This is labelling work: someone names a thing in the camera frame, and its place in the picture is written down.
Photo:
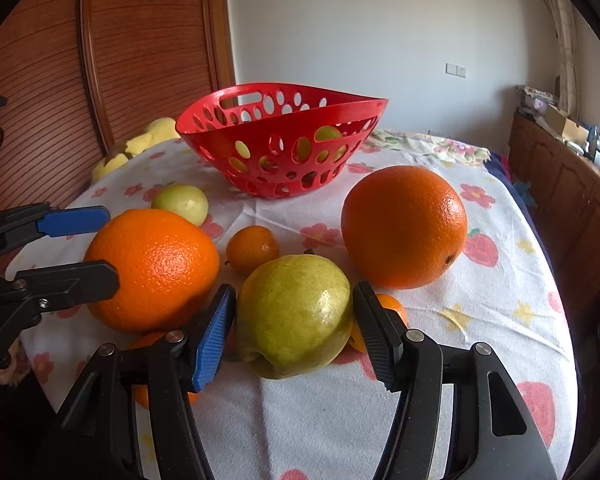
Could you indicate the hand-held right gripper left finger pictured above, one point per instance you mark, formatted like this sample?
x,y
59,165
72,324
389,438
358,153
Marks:
x,y
212,340

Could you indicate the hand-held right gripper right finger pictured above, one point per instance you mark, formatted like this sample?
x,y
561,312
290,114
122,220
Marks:
x,y
375,340

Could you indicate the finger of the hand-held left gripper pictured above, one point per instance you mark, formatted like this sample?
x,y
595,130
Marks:
x,y
75,220
70,282

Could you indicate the small mandarin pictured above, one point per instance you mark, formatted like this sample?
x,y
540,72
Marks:
x,y
252,250
147,341
399,314

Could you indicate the large orange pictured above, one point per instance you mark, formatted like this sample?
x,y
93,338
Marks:
x,y
150,260
405,225

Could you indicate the yellow-green pear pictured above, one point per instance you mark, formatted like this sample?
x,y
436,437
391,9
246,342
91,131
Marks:
x,y
295,310

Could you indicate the small pale green fruit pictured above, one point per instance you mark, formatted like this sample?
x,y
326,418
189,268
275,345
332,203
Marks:
x,y
180,202

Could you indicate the green apple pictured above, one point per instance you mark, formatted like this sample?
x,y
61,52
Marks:
x,y
327,134

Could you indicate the red perforated plastic basket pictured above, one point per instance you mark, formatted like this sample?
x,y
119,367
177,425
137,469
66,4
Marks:
x,y
330,110

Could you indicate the person's left hand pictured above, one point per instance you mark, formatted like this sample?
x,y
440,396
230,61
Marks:
x,y
2,374

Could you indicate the floral strawberry printed blanket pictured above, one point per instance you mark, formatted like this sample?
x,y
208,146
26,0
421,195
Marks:
x,y
290,410

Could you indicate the yellow plush toy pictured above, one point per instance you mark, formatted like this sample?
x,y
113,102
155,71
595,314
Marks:
x,y
160,130

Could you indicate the wooden louvred wardrobe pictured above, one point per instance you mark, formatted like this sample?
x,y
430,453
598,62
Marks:
x,y
130,35

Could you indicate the teal cloth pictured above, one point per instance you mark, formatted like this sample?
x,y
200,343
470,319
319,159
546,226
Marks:
x,y
525,191

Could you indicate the wooden cabinet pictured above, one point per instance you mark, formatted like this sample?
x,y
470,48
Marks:
x,y
570,200

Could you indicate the cardboard box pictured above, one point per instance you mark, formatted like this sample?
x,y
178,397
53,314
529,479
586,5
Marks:
x,y
567,127

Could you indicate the beige checked curtain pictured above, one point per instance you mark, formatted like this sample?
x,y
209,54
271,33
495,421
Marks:
x,y
565,35

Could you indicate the white wall outlet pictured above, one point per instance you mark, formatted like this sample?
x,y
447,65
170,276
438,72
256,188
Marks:
x,y
456,70

